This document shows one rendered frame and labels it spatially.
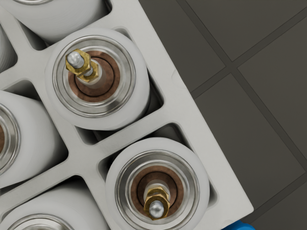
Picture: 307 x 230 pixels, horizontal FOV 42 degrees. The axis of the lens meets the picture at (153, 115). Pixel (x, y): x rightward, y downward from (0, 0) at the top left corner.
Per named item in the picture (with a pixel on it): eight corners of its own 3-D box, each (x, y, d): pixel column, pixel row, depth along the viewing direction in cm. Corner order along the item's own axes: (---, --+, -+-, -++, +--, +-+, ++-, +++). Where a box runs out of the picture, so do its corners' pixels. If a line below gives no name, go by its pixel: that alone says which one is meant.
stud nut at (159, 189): (141, 195, 33) (140, 196, 32) (156, 180, 33) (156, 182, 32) (157, 212, 33) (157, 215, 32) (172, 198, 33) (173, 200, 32)
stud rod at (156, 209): (148, 193, 34) (145, 210, 27) (157, 185, 34) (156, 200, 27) (156, 202, 34) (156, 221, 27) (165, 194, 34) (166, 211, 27)
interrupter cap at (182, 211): (98, 203, 36) (97, 204, 35) (145, 133, 36) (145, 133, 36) (169, 250, 36) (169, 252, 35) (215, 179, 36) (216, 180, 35)
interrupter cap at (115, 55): (137, 117, 36) (137, 116, 36) (55, 120, 37) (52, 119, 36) (134, 34, 37) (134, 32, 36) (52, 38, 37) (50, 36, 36)
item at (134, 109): (152, 129, 54) (149, 127, 36) (81, 132, 54) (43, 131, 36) (150, 59, 55) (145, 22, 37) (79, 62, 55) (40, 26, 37)
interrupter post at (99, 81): (108, 89, 37) (103, 85, 33) (82, 90, 37) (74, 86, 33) (107, 63, 37) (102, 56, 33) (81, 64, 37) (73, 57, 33)
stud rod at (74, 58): (97, 80, 35) (81, 65, 27) (86, 80, 35) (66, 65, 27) (97, 68, 35) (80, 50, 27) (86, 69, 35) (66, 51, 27)
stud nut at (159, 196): (138, 203, 29) (138, 205, 28) (156, 187, 29) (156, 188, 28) (157, 223, 29) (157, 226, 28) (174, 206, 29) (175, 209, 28)
